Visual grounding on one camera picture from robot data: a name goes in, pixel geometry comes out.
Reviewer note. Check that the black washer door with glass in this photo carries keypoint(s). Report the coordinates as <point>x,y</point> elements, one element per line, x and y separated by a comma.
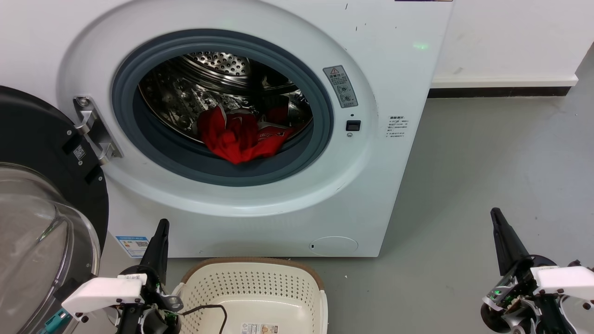
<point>32,134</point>

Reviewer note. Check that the black door latch socket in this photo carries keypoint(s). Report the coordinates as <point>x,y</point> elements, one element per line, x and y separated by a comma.
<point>353,125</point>

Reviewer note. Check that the red garment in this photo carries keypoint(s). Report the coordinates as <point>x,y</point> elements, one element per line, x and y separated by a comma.
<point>236,139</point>

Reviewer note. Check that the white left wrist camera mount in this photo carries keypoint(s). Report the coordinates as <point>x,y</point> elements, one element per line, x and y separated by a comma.
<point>102,293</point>

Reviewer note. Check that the grey warning sticker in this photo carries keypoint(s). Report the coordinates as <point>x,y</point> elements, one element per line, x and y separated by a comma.
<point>340,86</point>

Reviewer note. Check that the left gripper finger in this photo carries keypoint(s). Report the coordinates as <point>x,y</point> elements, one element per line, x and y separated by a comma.
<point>158,253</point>

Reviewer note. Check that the blue energy label sticker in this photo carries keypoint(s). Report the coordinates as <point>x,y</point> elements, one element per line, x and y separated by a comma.
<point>133,246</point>

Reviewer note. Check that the stainless steel washing machine drum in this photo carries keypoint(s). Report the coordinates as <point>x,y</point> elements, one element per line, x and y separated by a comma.
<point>185,93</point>

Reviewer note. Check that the silver metal door hinge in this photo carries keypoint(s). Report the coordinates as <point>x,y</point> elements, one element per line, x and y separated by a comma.
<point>95,130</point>

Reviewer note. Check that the round drain filter cover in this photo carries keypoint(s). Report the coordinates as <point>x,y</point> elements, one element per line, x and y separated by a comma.
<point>334,246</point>

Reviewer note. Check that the white front-load washing machine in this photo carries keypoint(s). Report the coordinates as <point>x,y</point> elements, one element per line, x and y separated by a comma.
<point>394,185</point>

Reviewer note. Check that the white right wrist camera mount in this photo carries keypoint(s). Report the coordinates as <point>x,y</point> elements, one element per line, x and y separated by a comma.
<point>566,280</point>

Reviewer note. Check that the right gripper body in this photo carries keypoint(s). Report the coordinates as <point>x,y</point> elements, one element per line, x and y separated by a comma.
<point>515,301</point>

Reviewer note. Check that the grey rubber door gasket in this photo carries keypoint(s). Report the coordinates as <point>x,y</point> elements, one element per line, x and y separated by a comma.
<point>185,163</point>

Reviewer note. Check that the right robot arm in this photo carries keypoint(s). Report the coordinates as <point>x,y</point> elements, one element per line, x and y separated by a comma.
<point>580,322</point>

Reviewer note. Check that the cream plastic laundry basket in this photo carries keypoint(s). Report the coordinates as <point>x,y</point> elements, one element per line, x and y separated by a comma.
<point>260,287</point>

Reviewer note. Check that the white QR code sticker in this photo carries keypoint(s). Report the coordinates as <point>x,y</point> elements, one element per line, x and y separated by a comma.
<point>80,152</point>

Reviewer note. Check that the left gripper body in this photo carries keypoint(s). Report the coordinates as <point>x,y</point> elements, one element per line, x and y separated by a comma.
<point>155,320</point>

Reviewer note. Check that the small printed text label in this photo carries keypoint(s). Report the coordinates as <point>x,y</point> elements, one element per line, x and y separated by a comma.
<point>397,126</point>

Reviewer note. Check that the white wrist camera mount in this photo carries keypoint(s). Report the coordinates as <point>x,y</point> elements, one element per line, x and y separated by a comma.
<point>566,280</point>
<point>102,293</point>

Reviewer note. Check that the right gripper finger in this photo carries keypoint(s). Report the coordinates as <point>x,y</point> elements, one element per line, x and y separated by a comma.
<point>508,246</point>

